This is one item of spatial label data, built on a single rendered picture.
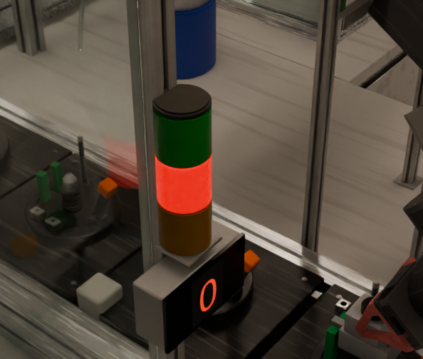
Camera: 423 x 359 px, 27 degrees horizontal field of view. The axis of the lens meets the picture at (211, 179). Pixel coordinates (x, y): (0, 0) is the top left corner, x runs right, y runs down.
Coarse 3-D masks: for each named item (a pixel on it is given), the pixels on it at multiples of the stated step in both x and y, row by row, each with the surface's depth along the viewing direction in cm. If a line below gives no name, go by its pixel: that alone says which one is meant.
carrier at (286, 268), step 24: (264, 264) 124; (288, 264) 124; (240, 288) 116; (264, 288) 120; (288, 288) 120; (312, 288) 120; (216, 312) 114; (240, 312) 116; (264, 312) 117; (288, 312) 117; (192, 336) 113; (216, 336) 113; (240, 336) 113; (264, 336) 113
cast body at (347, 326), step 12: (360, 300) 102; (348, 312) 101; (360, 312) 101; (336, 324) 105; (348, 324) 101; (372, 324) 99; (384, 324) 99; (348, 336) 102; (360, 336) 101; (348, 348) 103; (360, 348) 102; (372, 348) 101; (384, 348) 100; (396, 348) 101
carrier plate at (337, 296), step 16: (336, 288) 120; (320, 304) 118; (352, 304) 118; (304, 320) 116; (320, 320) 116; (288, 336) 113; (304, 336) 113; (320, 336) 113; (272, 352) 111; (288, 352) 111; (304, 352) 111
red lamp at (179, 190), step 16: (208, 160) 78; (160, 176) 78; (176, 176) 77; (192, 176) 77; (208, 176) 78; (160, 192) 79; (176, 192) 78; (192, 192) 78; (208, 192) 79; (176, 208) 79; (192, 208) 79
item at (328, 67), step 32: (320, 0) 109; (320, 32) 111; (320, 64) 114; (320, 96) 116; (416, 96) 147; (320, 128) 119; (320, 160) 122; (416, 160) 154; (320, 192) 126; (416, 256) 120
